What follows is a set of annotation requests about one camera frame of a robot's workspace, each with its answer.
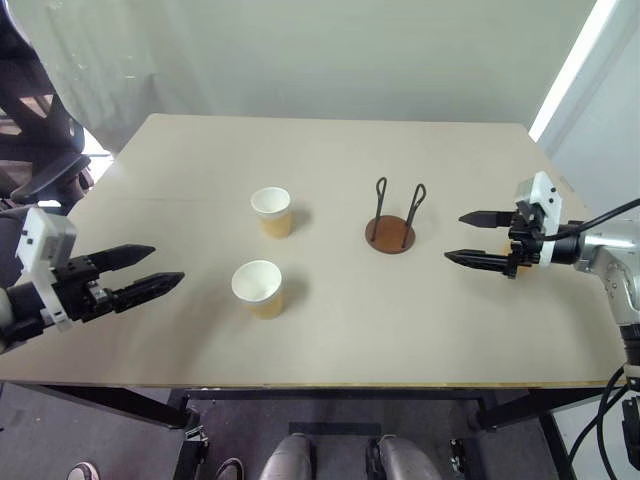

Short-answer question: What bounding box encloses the black office chair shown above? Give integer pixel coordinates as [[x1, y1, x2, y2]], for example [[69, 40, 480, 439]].
[[0, 0, 109, 217]]

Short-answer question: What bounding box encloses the grey rounded shape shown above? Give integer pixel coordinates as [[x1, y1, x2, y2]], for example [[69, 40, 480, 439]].
[[258, 432, 318, 480]]

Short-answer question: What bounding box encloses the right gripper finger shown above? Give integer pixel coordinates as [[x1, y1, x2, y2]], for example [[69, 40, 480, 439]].
[[443, 248, 512, 274], [458, 209, 517, 231]]

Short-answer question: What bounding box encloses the white and tan paper cup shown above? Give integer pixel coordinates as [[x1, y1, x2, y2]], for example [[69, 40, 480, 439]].
[[230, 259, 286, 321], [249, 186, 293, 242]]

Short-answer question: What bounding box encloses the dark shoe with white sole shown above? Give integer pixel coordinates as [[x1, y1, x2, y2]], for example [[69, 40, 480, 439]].
[[214, 456, 246, 480], [66, 460, 99, 480]]

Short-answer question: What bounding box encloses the brown cup holder stand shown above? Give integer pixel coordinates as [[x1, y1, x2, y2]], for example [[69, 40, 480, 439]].
[[364, 176, 428, 257]]

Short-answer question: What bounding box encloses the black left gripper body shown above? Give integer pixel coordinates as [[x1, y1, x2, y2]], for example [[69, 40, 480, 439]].
[[49, 253, 122, 325]]

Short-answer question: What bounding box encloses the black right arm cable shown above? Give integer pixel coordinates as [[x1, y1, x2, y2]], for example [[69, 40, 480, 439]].
[[562, 198, 640, 236]]

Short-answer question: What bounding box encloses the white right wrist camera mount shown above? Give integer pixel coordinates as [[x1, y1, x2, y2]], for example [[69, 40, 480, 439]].
[[514, 171, 565, 269]]

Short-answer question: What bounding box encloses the black hanging cable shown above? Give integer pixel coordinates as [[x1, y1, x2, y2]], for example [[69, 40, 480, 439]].
[[568, 363, 640, 480]]

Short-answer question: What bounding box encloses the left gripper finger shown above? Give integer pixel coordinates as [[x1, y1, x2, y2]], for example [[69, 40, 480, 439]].
[[85, 243, 157, 275], [113, 271, 186, 314]]

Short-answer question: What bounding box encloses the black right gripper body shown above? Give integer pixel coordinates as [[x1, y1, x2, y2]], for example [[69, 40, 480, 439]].
[[502, 198, 549, 281]]

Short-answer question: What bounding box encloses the black metal table frame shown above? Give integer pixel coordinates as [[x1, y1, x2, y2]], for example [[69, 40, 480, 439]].
[[0, 381, 624, 480]]

